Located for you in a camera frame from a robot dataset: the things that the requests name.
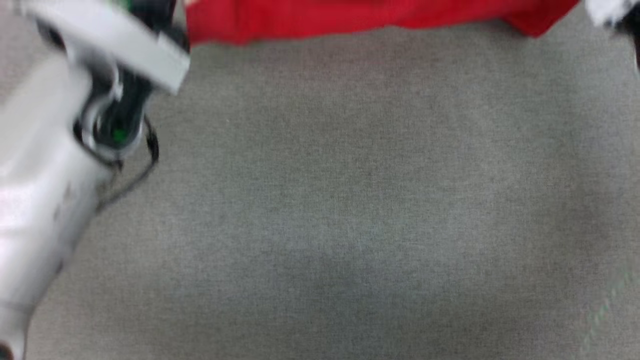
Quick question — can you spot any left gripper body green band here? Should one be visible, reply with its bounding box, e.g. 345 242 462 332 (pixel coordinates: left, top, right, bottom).
74 0 191 162

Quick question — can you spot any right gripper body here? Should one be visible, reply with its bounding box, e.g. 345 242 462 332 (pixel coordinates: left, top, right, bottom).
617 6 640 77

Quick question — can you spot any red garment with white stripes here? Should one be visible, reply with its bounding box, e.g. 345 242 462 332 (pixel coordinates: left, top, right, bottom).
183 0 582 47

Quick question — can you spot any black cable with teal connector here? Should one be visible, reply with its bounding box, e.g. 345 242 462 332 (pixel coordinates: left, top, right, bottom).
96 114 161 213

